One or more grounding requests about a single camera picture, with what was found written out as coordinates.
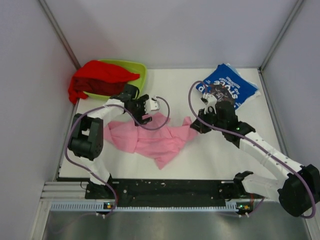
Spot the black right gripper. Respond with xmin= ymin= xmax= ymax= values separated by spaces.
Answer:
xmin=191 ymin=107 xmax=227 ymax=134

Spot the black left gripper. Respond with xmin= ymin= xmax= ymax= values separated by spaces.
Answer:
xmin=127 ymin=95 xmax=152 ymax=126

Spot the pink t-shirt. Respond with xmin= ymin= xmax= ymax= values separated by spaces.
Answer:
xmin=103 ymin=116 xmax=198 ymax=170

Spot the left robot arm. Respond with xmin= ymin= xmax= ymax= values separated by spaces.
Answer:
xmin=67 ymin=84 xmax=160 ymax=199

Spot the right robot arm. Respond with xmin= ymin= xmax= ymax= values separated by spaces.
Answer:
xmin=191 ymin=101 xmax=320 ymax=219

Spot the blue printed folded t-shirt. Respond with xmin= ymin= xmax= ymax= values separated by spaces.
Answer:
xmin=195 ymin=64 xmax=258 ymax=111

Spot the green plastic basin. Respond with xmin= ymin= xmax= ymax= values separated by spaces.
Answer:
xmin=78 ymin=59 xmax=147 ymax=100

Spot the red t-shirt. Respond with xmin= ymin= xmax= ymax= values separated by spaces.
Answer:
xmin=67 ymin=60 xmax=140 ymax=104

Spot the light blue folded t-shirt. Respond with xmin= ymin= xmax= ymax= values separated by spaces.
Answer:
xmin=226 ymin=63 xmax=238 ymax=74

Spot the white folded t-shirt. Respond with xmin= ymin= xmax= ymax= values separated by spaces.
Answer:
xmin=234 ymin=69 xmax=261 ymax=109

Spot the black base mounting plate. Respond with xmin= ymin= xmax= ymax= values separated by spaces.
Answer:
xmin=84 ymin=177 xmax=263 ymax=208

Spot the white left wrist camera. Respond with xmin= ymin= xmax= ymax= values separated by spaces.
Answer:
xmin=145 ymin=96 xmax=160 ymax=113

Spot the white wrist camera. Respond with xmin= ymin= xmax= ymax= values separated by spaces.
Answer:
xmin=200 ymin=93 xmax=217 ymax=106
xmin=145 ymin=96 xmax=160 ymax=113

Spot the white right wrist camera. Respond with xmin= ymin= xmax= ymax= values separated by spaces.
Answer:
xmin=200 ymin=93 xmax=217 ymax=106

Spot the aluminium right side rail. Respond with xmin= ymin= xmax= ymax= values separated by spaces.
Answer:
xmin=257 ymin=68 xmax=290 ymax=157

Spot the grey slotted cable duct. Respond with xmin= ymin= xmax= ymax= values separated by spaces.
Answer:
xmin=50 ymin=201 xmax=252 ymax=212

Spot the aluminium front frame rail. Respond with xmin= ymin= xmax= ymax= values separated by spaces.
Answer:
xmin=39 ymin=181 xmax=91 ymax=201

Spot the aluminium left corner post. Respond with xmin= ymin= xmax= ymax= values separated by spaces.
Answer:
xmin=37 ymin=0 xmax=81 ymax=70

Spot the aluminium corner post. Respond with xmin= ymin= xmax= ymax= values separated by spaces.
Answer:
xmin=37 ymin=0 xmax=81 ymax=70
xmin=258 ymin=0 xmax=306 ymax=73

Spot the aluminium right corner post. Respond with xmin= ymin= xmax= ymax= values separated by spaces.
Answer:
xmin=258 ymin=0 xmax=306 ymax=73

